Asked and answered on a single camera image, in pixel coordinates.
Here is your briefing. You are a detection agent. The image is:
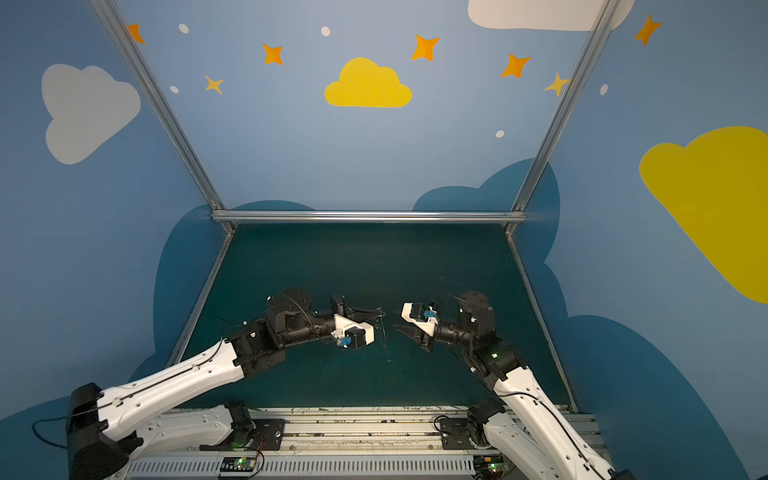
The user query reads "silver perforated metal key plate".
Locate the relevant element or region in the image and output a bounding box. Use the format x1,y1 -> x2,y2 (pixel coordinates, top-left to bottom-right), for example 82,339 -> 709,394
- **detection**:
375,312 -> 387,349

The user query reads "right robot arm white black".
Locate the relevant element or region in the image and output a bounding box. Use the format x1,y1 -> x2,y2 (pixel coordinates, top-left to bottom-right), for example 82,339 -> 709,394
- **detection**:
396,291 -> 634,479

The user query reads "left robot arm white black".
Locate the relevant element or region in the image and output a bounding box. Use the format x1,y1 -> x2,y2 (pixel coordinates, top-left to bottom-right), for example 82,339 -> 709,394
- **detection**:
62,288 -> 385,479

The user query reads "right green circuit board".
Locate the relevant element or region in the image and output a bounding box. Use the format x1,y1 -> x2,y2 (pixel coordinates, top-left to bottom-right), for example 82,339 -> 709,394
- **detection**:
472,455 -> 512,480

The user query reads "green circuit board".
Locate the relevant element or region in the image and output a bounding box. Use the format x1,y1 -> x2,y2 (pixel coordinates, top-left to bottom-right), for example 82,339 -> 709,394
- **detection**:
472,455 -> 512,480
218,456 -> 259,478

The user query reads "left green circuit board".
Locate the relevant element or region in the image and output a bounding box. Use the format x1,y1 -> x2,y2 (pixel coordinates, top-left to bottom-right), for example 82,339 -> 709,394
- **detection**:
218,456 -> 259,478

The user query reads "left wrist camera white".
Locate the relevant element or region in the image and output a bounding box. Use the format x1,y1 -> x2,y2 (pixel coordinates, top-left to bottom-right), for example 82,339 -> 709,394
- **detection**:
331,314 -> 375,350

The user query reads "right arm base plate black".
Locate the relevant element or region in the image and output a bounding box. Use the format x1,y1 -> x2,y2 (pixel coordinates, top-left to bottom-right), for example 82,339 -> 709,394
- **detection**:
433,415 -> 489,450

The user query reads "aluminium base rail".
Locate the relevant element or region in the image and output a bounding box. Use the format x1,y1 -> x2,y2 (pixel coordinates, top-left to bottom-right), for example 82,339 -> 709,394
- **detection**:
95,406 -> 619,480

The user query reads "white slotted cable duct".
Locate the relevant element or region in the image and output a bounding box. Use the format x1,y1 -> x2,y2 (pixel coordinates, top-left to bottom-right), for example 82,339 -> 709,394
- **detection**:
113,454 -> 474,479

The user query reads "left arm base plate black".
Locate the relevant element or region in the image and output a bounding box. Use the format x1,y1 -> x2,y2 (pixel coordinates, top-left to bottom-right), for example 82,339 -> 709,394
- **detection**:
199,419 -> 286,452

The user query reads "back horizontal aluminium frame bar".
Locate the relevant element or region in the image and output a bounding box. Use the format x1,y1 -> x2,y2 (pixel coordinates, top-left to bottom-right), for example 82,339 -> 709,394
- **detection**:
212,210 -> 526,224

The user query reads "right diagonal aluminium frame post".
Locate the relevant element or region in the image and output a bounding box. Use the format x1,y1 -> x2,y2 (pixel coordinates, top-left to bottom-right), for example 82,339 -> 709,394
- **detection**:
504,0 -> 622,240

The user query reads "diagonal aluminium frame post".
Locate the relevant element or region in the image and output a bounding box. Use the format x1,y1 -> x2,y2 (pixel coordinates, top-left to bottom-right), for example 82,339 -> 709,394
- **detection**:
504,0 -> 622,240
90,0 -> 225,213

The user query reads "left diagonal aluminium frame post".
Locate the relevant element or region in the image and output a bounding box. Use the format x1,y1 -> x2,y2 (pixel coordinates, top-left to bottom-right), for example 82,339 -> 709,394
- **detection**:
90,0 -> 225,213

